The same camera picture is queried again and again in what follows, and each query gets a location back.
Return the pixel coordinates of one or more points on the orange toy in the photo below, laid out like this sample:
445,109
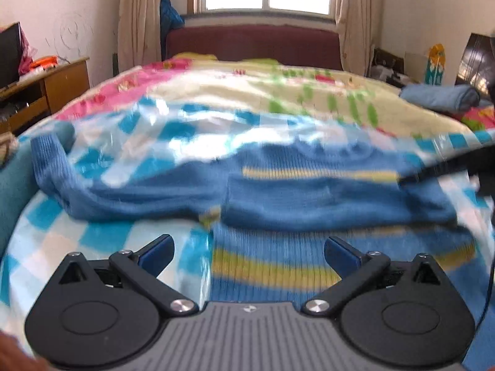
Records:
46,63

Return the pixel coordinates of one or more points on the black television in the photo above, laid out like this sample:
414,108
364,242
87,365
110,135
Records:
9,54

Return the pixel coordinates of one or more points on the maroon bed headboard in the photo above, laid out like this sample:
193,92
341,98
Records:
251,44

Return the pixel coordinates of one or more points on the beige curtain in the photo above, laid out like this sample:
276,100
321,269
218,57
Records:
357,15
139,15

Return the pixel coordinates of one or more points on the dark wooden furniture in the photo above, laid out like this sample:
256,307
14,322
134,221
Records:
476,62

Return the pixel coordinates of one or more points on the wooden television cabinet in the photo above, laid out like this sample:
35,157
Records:
58,85

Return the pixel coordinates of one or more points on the yellow teal printed board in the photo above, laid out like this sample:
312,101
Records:
435,65

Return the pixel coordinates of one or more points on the dark bag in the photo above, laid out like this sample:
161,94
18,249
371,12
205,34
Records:
386,65

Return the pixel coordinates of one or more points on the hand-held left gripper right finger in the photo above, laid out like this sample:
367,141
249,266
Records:
340,256

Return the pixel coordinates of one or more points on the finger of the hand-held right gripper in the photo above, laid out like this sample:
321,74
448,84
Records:
437,170

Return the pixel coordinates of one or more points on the floral pink yellow blanket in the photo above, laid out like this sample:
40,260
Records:
247,89

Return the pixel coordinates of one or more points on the blue hanging garment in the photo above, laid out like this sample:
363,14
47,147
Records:
170,13

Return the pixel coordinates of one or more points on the teal fleece cloth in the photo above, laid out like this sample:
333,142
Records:
23,185

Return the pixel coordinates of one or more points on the pink plastic bag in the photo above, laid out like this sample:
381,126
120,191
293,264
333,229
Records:
26,56

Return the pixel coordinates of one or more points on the blue striped knit sweater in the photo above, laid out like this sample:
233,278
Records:
309,201

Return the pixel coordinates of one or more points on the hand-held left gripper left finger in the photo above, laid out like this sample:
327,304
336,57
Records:
159,252

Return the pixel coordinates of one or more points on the folded grey-blue cloth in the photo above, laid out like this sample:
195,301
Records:
441,98

